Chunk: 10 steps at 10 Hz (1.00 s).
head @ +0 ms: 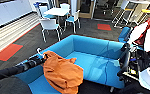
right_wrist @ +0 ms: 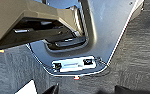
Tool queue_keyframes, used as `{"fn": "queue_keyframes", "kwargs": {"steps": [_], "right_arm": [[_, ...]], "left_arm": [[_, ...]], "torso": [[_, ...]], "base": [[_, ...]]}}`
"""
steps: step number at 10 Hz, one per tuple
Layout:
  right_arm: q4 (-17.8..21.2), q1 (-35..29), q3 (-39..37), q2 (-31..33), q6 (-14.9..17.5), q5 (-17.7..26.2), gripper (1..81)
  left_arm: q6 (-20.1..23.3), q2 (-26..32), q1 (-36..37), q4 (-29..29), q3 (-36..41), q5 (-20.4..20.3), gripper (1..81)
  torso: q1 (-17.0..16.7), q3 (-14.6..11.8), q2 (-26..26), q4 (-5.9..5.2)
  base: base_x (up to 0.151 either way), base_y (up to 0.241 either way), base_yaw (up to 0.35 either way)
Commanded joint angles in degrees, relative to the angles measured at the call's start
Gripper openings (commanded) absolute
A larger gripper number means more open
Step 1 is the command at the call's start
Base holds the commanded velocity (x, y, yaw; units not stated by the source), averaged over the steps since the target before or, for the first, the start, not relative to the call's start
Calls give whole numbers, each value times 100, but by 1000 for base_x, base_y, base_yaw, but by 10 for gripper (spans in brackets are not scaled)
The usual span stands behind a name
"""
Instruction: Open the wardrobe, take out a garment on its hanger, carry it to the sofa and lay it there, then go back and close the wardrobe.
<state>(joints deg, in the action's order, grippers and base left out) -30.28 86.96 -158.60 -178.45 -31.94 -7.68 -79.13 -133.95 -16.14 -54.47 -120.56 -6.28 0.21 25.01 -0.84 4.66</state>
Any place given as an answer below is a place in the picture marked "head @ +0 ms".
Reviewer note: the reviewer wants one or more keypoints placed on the white bar stool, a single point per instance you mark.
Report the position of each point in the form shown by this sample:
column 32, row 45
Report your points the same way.
column 121, row 8

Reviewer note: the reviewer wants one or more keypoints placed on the white hanger with orange hoodie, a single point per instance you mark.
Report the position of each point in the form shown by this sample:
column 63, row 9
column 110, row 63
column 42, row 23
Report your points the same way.
column 38, row 51

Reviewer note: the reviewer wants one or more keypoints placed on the blue armchair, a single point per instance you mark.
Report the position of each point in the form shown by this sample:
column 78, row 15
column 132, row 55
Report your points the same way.
column 124, row 33

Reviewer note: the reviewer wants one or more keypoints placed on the white rectangular high table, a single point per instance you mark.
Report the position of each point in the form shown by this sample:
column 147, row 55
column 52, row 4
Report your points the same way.
column 139, row 2

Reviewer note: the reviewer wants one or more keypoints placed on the white cloth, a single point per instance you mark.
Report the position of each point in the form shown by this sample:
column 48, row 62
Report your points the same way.
column 136, row 33

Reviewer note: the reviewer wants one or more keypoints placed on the white chair with blue seat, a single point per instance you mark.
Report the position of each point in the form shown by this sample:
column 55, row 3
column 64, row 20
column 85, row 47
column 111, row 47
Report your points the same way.
column 72, row 18
column 64, row 6
column 46, row 14

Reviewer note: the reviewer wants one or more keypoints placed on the red cloth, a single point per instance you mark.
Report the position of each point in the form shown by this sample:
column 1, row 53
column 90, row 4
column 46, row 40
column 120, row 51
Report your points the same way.
column 147, row 25

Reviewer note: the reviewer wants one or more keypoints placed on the blue sofa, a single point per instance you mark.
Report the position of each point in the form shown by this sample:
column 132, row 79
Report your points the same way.
column 94, row 53

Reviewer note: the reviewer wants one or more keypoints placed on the yellow bar stool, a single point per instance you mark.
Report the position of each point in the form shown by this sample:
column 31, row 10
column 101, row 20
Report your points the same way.
column 147, row 11

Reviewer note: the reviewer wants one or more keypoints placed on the orange hoodie with white print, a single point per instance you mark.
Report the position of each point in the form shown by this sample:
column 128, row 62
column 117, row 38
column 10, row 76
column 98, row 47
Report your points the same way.
column 62, row 71

